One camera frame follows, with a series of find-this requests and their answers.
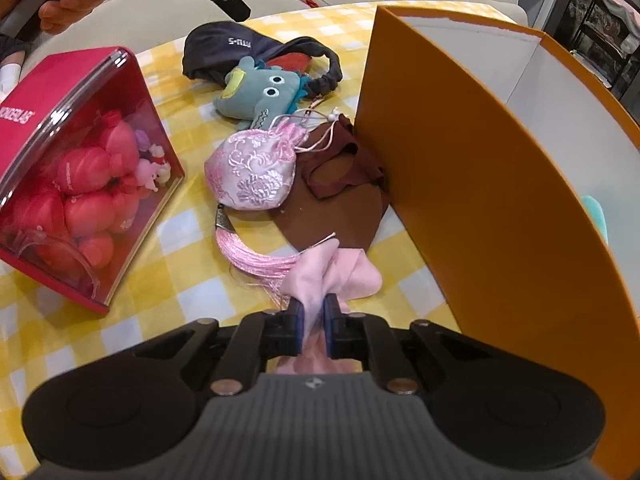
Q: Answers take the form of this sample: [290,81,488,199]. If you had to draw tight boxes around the brown leather pieces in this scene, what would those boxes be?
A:
[269,115,390,252]

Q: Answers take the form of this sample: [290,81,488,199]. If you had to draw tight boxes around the navy blue cap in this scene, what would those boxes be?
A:
[182,21,343,98]

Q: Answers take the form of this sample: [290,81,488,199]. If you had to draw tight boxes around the red Wonderlab box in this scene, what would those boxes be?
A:
[1,47,186,313]

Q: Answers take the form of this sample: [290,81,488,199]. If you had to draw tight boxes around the orange cardboard box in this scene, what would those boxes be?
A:
[355,6,639,479]

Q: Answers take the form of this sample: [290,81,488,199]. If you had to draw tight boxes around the red corduroy cloth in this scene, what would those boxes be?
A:
[266,52,311,74]

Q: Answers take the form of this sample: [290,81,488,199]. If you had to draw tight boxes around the pink cloth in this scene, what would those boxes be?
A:
[274,247,384,376]

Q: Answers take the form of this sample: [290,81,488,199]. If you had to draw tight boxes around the teal monster plush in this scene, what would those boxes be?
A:
[214,56,310,130]

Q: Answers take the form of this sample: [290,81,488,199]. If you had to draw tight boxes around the pink embroidered pouch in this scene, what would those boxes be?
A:
[204,115,337,304]

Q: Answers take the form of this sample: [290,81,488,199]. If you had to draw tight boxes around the black shelf rack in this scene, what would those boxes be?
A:
[568,0,639,91]

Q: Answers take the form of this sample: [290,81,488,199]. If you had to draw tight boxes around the teal plush bag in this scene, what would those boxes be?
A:
[580,195,608,244]

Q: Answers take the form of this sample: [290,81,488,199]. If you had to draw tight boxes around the yellow checkered tablecloth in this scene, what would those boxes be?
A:
[1,2,459,479]

